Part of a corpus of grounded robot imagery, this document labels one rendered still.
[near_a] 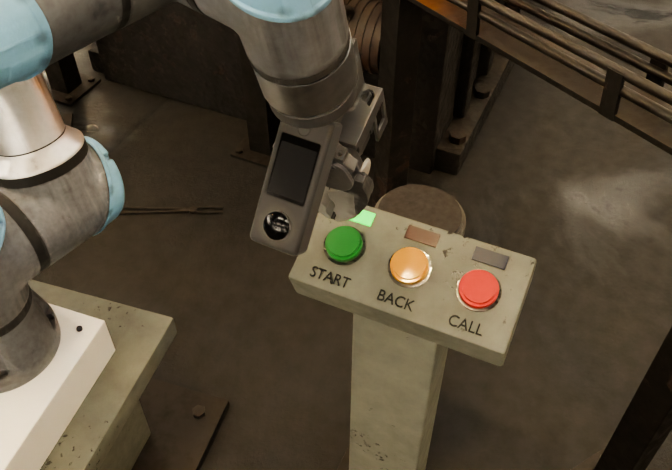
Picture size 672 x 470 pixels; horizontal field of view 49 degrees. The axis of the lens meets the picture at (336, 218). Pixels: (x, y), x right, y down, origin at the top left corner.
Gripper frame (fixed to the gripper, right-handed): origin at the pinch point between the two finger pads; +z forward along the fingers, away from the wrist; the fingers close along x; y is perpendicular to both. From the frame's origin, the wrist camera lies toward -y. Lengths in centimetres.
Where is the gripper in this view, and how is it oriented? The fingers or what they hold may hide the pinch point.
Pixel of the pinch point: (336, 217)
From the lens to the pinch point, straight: 73.4
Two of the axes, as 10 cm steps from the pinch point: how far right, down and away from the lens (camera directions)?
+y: 3.9, -8.5, 3.6
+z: 1.4, 4.4, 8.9
